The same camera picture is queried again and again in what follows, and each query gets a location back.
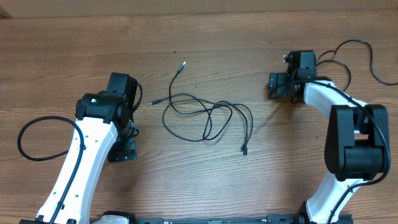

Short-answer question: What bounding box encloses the black cable bundle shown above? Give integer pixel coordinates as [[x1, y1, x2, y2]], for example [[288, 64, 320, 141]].
[[147, 61, 254, 157]]

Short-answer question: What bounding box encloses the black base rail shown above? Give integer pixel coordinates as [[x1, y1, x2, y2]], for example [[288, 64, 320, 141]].
[[90, 205, 355, 224]]

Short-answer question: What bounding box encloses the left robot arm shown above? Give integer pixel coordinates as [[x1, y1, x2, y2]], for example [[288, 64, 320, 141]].
[[33, 72, 143, 223]]

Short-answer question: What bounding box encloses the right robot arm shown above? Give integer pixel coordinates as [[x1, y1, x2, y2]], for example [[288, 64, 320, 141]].
[[265, 50, 391, 223]]

